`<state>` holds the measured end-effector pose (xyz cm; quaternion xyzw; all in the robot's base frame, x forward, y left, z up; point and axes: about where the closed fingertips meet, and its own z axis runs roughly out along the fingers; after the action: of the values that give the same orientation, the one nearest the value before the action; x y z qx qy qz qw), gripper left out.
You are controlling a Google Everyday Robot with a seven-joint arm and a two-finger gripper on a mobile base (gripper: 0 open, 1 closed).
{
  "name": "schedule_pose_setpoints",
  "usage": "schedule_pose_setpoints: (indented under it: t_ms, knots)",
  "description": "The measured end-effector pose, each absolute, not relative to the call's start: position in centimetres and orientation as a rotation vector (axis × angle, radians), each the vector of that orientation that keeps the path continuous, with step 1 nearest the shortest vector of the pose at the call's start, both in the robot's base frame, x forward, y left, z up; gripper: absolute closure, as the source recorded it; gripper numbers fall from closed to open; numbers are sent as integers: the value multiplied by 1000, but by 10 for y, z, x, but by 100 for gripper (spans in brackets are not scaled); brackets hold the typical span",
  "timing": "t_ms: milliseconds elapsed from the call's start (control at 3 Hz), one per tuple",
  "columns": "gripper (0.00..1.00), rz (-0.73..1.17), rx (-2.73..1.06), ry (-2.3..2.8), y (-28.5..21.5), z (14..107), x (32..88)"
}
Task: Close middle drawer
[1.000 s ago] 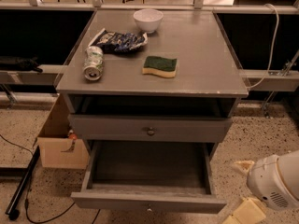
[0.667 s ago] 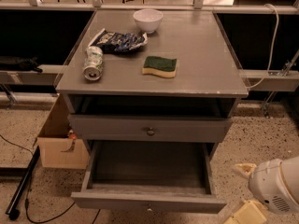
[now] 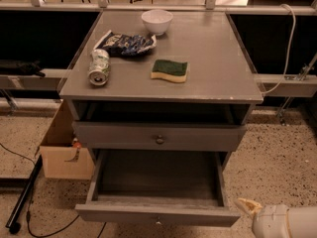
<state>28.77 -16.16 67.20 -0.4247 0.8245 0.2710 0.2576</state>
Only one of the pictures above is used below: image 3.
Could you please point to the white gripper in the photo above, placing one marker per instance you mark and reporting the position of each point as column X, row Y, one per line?
column 271, row 221

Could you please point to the grey drawer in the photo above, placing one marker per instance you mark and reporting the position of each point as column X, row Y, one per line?
column 158, row 187
column 160, row 137

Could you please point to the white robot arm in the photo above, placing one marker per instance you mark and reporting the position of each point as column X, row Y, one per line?
column 302, row 221

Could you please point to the grey top drawer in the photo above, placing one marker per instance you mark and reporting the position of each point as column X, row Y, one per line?
column 160, row 137

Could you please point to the grey wooden drawer cabinet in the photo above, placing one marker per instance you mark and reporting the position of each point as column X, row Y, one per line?
column 219, row 90

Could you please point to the green yellow sponge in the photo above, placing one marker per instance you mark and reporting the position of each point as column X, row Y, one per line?
column 169, row 70

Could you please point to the brown cardboard box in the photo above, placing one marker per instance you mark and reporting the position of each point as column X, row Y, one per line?
column 62, row 154

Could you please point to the crushed green white can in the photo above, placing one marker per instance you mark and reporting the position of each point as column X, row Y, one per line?
column 99, row 68

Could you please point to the white ceramic bowl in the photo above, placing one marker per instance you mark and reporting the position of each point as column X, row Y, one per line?
column 157, row 21

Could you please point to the crumpled blue chip bag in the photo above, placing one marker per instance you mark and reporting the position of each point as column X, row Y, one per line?
column 120, row 45

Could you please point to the black metal bar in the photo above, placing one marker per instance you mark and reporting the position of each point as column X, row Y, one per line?
column 26, row 184

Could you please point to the black bag on shelf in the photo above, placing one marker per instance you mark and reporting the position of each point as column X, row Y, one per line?
column 19, row 67

